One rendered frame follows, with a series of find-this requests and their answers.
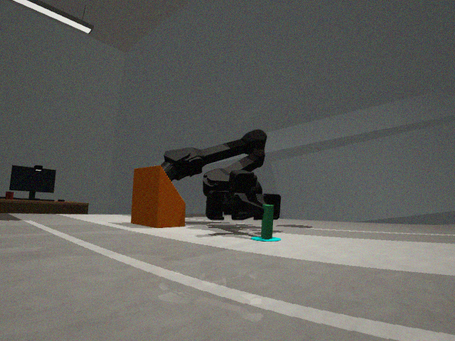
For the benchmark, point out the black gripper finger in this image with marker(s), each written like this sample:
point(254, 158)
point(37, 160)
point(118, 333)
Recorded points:
point(260, 200)
point(242, 208)

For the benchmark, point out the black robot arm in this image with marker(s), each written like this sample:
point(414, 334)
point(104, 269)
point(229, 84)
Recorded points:
point(236, 178)

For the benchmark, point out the green rectangular block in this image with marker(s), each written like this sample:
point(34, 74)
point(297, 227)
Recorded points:
point(267, 222)

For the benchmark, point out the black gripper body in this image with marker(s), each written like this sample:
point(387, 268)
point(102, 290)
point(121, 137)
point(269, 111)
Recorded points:
point(218, 201)

